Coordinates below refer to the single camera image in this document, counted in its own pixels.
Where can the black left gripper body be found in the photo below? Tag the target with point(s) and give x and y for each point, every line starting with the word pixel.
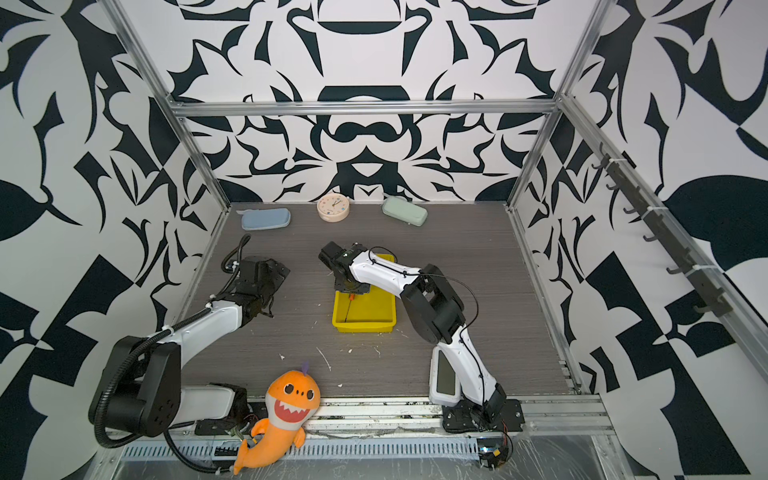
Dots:
pixel 276 281

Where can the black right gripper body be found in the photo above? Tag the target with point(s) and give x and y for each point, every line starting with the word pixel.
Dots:
pixel 348 286

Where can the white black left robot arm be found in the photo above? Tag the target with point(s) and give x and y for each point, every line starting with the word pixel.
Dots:
pixel 140 392

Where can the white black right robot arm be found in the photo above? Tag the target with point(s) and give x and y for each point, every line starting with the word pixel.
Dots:
pixel 471 398

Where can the yellow plastic bin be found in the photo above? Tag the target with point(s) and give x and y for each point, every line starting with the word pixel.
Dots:
pixel 374 311

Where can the pink round alarm clock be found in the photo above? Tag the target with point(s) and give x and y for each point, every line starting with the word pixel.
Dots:
pixel 333 207

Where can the blue zip case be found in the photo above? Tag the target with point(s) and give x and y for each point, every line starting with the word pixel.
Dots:
pixel 264 219

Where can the mint green zip case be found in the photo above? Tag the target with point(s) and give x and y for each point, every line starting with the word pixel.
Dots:
pixel 404 211

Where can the orange shark plush toy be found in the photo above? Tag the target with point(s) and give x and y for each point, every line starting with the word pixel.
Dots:
pixel 291 400

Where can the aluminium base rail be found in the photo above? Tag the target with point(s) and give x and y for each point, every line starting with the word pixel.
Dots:
pixel 536 415

